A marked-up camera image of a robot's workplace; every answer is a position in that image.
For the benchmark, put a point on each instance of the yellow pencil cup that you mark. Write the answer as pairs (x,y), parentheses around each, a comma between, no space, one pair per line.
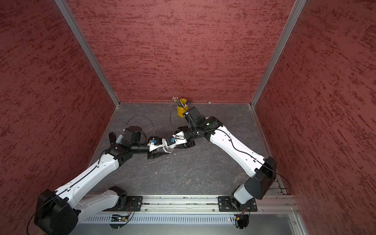
(181,111)

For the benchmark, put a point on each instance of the aluminium mounting rail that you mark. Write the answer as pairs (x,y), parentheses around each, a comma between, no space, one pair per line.
(211,204)

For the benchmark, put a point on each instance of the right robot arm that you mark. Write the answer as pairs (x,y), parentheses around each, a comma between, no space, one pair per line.
(261,171)

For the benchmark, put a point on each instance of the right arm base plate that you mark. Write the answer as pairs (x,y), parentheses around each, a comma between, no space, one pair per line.
(232,204)

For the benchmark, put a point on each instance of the pencils bundle in cup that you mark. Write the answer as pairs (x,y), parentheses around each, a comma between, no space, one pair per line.
(178,102)

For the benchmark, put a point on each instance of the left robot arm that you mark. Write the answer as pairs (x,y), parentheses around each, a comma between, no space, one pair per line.
(58,212)

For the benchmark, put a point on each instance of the black stapler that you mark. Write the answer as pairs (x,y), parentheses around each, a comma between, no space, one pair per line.
(112,138)

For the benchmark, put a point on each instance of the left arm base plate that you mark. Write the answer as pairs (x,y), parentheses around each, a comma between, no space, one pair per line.
(128,204)

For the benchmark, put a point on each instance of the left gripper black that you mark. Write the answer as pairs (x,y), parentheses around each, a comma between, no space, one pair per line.
(151,154)

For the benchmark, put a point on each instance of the small clear bottle white label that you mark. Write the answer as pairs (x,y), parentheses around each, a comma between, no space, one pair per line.
(166,149)

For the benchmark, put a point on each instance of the perforated cable tray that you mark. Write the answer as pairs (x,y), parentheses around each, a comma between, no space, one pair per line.
(211,219)

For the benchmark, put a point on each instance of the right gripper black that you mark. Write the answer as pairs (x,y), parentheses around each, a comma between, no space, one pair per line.
(188,144)

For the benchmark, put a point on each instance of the grey small stapler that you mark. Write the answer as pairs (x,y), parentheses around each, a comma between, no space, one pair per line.
(119,140)

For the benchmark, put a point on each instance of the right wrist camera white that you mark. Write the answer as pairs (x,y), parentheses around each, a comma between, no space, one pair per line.
(176,139)

